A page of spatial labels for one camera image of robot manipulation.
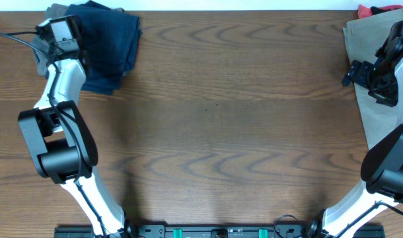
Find navy blue shorts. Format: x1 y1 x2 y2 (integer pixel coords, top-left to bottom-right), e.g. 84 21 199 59
44 0 143 97

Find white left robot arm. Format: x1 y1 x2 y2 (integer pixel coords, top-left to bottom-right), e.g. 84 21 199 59
18 15 138 237

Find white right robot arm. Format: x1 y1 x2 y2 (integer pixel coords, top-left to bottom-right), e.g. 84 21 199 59
306 20 403 237

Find folded grey shorts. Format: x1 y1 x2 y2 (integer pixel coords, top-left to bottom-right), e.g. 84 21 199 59
30 3 125 77

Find khaki beige shorts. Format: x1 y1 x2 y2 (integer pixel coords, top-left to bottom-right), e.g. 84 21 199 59
342 9 403 148

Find red garment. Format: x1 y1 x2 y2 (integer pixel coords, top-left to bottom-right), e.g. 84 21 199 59
357 5 403 19

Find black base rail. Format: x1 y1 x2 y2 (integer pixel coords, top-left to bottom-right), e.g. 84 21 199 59
54 224 386 238

